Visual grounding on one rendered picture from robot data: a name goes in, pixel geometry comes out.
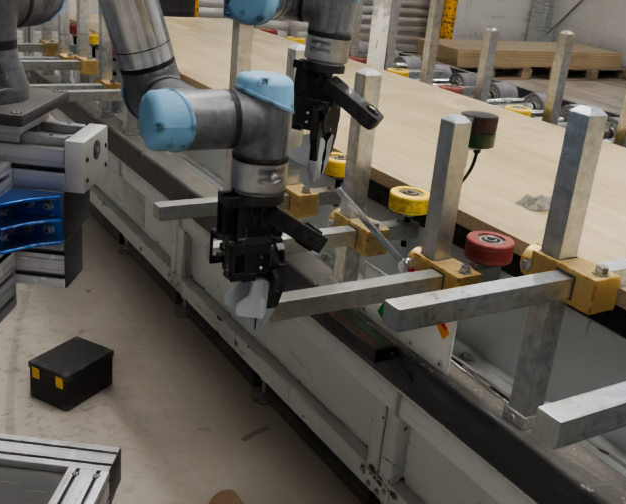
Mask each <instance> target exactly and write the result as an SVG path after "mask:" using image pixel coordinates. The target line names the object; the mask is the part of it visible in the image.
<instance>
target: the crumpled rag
mask: <svg viewBox="0 0 626 504"><path fill-rule="evenodd" d="M551 198H552V197H551V196H549V197H545V196H543V195H540V196H535V197H531V196H530V195H529V194H526V195H525V196H524V197H523V198H522V199H521V200H517V201H515V202H516V204H517V205H518V206H526V207H528V209H529V210H533V211H534V210H536V211H537V210H538V211H544V210H545V209H547V210H549V208H550V203H551Z"/></svg>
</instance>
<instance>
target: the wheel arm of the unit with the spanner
mask: <svg viewBox="0 0 626 504"><path fill-rule="evenodd" d="M466 264H468V265H470V266H471V268H472V269H474V270H475V271H477V272H479V273H481V274H482V278H481V283H484V282H490V281H496V280H499V278H500V273H501V266H493V267H484V266H481V265H480V264H478V263H475V262H470V263H466ZM442 282H443V275H442V274H440V273H438V272H437V271H435V270H433V269H428V270H422V271H415V272H409V273H402V274H396V275H390V276H383V277H377V278H371V279H364V280H358V281H351V282H345V283H339V284H332V285H326V286H320V287H313V288H307V289H301V290H294V291H288V292H282V295H281V298H280V300H279V303H278V306H277V307H275V310H274V312H273V314H272V315H271V317H270V319H269V320H270V321H271V322H275V321H281V320H286V319H292V318H298V317H304V316H309V315H315V314H321V313H326V312H332V311H338V310H343V309H349V308H355V307H360V306H366V305H372V304H377V303H383V302H385V300H387V299H393V298H398V297H404V296H410V295H416V294H421V293H427V292H433V291H439V290H441V288H442Z"/></svg>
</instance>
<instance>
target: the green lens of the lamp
mask: <svg viewBox="0 0 626 504"><path fill-rule="evenodd" d="M495 139H496V133H495V134H493V135H479V134H473V133H470V139H469V145H468V147H471V148H478V149H491V148H494V145H495Z"/></svg>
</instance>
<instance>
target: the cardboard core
mask: <svg viewBox="0 0 626 504"><path fill-rule="evenodd" d="M209 504H244V503H243V502H242V500H241V499H240V498H239V496H238V495H237V494H236V492H235V491H233V490H230V489H227V490H222V491H220V492H218V493H217V494H215V495H214V496H213V497H212V499H211V500H210V502H209Z"/></svg>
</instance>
